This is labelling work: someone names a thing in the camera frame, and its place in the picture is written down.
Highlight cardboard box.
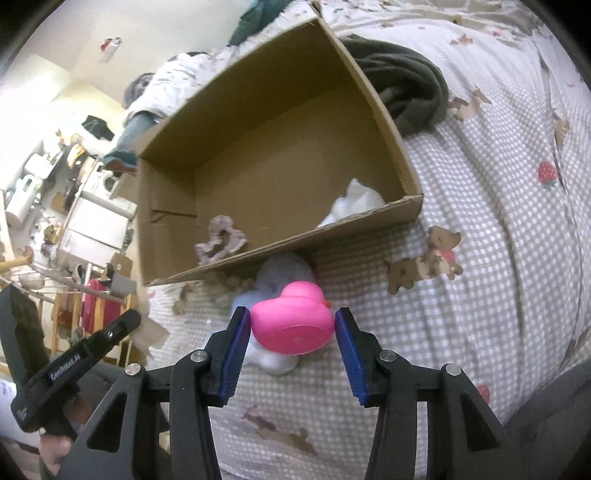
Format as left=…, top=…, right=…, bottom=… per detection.
left=130, top=17, right=424, bottom=288

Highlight blue jeans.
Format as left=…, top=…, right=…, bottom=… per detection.
left=102, top=111, right=160, bottom=175

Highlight dark green garment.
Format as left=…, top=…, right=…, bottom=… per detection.
left=341, top=35, right=450, bottom=137

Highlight wooden drying rack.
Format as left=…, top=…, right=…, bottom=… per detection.
left=0, top=247, right=139, bottom=365

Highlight white fluffy plush toy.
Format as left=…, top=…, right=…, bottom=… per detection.
left=242, top=253, right=319, bottom=376

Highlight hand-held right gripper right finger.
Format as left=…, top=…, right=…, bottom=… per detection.
left=334, top=307, right=522, bottom=480

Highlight red cloth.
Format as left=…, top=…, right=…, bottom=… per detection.
left=81, top=277, right=122, bottom=337

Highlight white kettle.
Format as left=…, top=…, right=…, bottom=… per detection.
left=4, top=174, right=43, bottom=228

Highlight checkered printed bed sheet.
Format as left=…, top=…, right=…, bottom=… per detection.
left=148, top=0, right=583, bottom=480

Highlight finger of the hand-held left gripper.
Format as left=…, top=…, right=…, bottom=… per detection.
left=69, top=309, right=142, bottom=365

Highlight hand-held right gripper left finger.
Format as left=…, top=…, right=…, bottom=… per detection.
left=57, top=305, right=252, bottom=480

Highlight white patterned pillow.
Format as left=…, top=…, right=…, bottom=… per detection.
left=124, top=46, right=241, bottom=121

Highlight white cloth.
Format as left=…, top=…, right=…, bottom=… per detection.
left=316, top=178, right=386, bottom=229

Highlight teal cloth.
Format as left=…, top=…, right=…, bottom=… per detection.
left=228, top=0, right=296, bottom=47

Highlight pink rubber duck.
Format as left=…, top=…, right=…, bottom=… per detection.
left=250, top=281, right=334, bottom=356

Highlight pale purple scrunchie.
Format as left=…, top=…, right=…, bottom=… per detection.
left=194, top=215, right=250, bottom=265

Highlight person's left hand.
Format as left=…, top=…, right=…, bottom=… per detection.
left=39, top=434, right=75, bottom=476

